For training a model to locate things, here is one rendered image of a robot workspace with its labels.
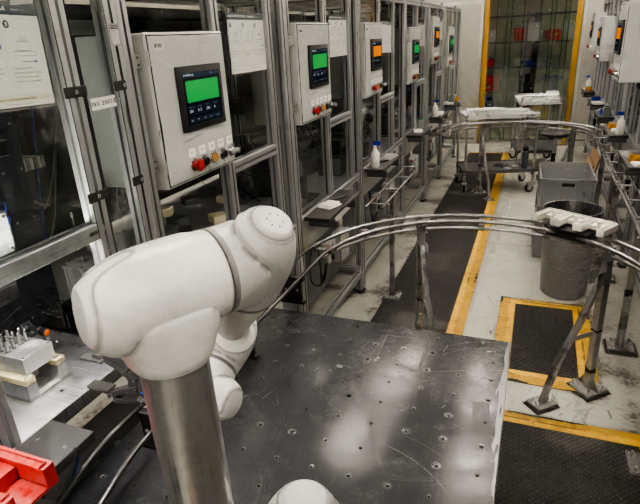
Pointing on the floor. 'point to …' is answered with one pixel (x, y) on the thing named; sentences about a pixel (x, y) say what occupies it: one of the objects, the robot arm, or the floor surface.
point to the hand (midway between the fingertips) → (95, 371)
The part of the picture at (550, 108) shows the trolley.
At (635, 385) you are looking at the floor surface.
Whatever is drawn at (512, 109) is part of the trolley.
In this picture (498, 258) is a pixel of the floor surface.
